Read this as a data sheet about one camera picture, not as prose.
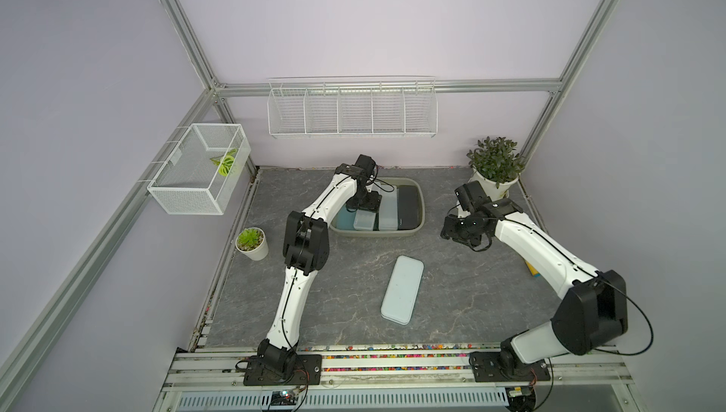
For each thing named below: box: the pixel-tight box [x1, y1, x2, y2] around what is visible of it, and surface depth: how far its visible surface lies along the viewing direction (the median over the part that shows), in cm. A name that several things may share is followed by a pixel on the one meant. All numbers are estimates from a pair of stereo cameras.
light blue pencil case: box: [380, 255, 425, 326], surface depth 88 cm
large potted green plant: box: [466, 136, 524, 200], surface depth 100 cm
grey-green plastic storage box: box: [329, 176, 427, 238], surface depth 101 cm
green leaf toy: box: [209, 148, 238, 177], surface depth 83 cm
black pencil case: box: [397, 185, 421, 231], surface depth 107 cm
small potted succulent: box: [234, 226, 269, 262], surface depth 91 cm
